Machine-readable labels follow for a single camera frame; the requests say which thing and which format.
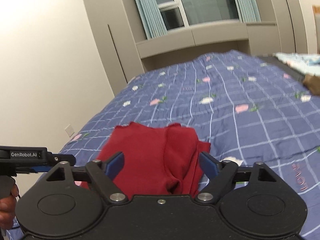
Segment red long-sleeved sweater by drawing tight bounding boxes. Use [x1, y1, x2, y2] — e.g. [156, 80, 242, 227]
[80, 121, 212, 196]

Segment brown garment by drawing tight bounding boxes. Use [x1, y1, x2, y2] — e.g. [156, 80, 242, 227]
[302, 73, 320, 93]

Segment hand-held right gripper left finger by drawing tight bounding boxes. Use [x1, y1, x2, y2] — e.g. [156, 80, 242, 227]
[45, 152, 127, 204]

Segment white wall socket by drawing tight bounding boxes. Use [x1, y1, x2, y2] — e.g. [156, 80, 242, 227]
[64, 124, 75, 138]

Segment beige tall wardrobe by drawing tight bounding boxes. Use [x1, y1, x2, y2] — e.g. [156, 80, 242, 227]
[79, 0, 146, 98]
[246, 0, 316, 56]

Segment blue checked floral quilt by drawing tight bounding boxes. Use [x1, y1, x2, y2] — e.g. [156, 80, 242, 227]
[5, 49, 320, 240]

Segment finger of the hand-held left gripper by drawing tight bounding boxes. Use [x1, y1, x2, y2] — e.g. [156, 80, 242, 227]
[47, 153, 77, 167]
[16, 165, 54, 176]

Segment person's left hand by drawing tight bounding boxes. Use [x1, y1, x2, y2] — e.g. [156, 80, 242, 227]
[0, 183, 20, 231]

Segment light blue garment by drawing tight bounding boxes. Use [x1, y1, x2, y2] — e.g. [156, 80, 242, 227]
[272, 52, 320, 75]

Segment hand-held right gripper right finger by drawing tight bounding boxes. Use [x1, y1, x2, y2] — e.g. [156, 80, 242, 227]
[195, 152, 277, 204]

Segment beige window cabinet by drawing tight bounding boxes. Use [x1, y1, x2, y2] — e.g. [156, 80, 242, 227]
[135, 21, 251, 73]

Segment window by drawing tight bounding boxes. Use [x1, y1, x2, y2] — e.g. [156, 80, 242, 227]
[150, 0, 242, 30]

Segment light blue curtain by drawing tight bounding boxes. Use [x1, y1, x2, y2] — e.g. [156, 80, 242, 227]
[228, 0, 262, 23]
[128, 0, 168, 40]

